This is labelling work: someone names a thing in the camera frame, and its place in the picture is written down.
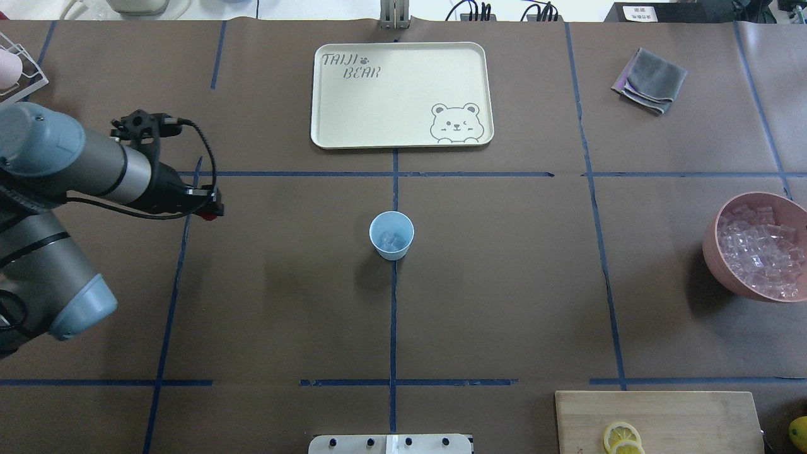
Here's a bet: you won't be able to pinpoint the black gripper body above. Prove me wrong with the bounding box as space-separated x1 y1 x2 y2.
149 163 202 215

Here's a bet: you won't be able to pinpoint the ice cube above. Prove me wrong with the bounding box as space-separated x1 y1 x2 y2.
380 231 409 251

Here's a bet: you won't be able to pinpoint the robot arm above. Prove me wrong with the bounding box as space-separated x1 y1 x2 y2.
1 102 224 358

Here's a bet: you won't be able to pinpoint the white cup rack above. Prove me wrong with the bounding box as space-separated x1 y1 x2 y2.
1 33 49 106

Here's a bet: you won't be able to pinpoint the light blue plastic cup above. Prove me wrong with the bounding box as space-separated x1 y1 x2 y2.
368 211 415 261

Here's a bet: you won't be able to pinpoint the pink cup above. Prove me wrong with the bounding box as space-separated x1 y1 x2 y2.
0 48 23 90

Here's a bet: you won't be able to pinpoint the pink bowl of ice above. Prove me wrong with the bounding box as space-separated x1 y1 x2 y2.
702 192 806 303

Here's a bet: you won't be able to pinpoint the cream bear tray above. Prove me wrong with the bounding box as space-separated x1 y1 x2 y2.
310 42 495 149

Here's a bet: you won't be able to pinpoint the wooden cutting board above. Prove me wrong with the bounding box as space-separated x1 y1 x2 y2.
554 390 764 453

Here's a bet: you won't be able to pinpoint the grey folded cloth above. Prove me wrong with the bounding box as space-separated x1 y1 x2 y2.
611 48 688 115

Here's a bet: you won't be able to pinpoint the lemon slices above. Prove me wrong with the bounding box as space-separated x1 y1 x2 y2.
602 421 646 453

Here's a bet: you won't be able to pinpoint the yellow lemons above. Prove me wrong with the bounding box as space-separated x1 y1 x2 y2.
787 416 807 453

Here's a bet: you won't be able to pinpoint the aluminium frame post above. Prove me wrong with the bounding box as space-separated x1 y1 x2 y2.
380 0 411 30

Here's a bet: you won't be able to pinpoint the white camera pole mount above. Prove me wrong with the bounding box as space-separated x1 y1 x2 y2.
308 433 475 453

